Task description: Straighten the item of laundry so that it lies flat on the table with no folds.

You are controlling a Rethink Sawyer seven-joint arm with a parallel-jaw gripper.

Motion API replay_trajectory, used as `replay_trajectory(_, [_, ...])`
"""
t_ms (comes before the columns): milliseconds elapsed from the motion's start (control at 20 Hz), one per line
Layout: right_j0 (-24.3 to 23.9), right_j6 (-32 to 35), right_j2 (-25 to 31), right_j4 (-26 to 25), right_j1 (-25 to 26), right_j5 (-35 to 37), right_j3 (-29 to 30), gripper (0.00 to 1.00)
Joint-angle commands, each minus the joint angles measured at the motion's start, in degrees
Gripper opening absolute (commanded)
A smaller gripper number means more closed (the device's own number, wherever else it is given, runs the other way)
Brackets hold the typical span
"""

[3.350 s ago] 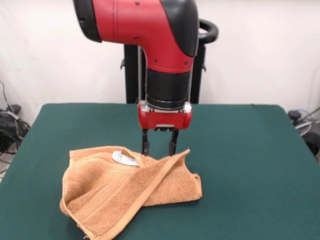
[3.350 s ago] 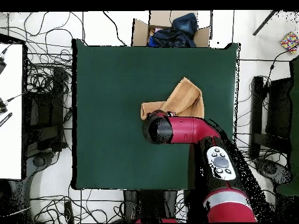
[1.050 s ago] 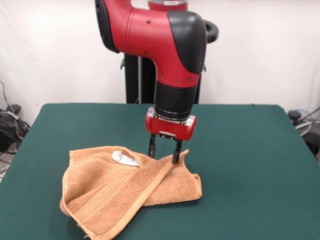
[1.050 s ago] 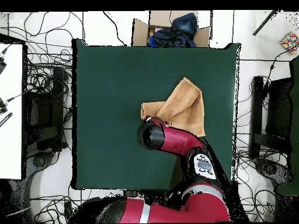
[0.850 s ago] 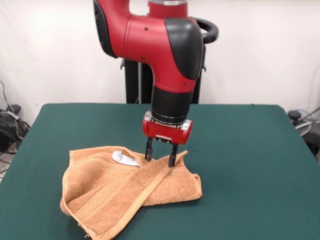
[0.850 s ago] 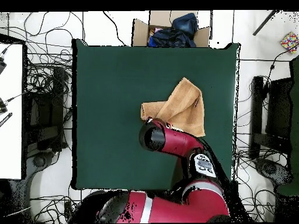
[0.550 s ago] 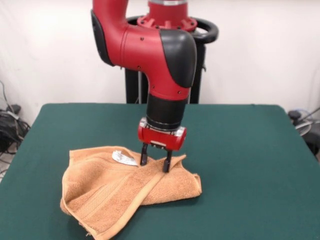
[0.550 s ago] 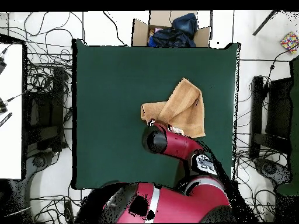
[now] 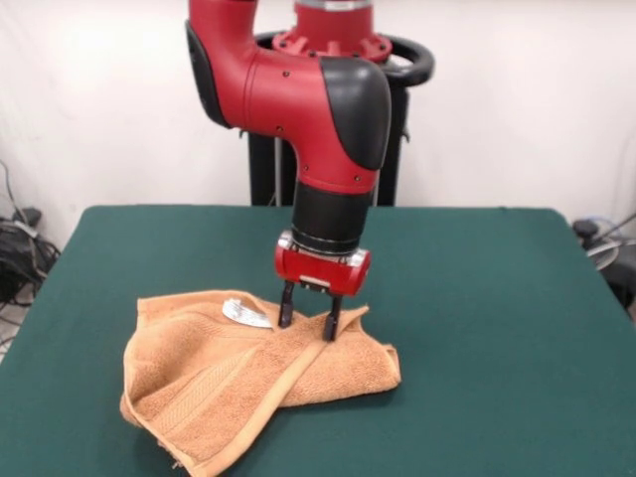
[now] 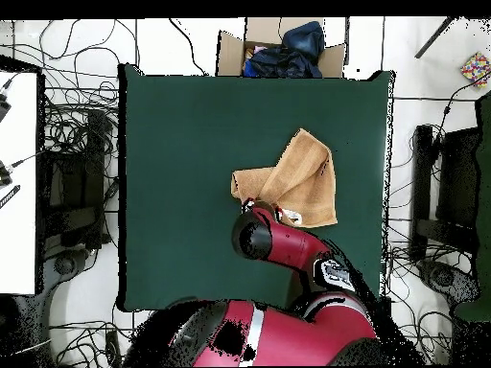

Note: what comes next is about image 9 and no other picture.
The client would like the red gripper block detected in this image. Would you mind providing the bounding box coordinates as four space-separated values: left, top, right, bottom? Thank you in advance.
274 229 374 343

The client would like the orange terry towel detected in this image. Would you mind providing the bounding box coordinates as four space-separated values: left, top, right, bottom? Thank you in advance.
118 287 402 477

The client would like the dark green table cloth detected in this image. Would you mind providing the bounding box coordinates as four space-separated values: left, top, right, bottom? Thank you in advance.
0 206 636 477

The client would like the grey black floor stand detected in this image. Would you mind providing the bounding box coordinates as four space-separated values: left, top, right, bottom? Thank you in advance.
570 218 636 319

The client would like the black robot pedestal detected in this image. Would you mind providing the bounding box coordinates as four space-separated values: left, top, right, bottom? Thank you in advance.
237 30 436 208

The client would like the black equipment with cables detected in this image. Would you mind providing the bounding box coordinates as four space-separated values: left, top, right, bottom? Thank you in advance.
0 158 64 309

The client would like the blue cable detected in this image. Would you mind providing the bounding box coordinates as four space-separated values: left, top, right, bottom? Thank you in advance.
584 212 636 240

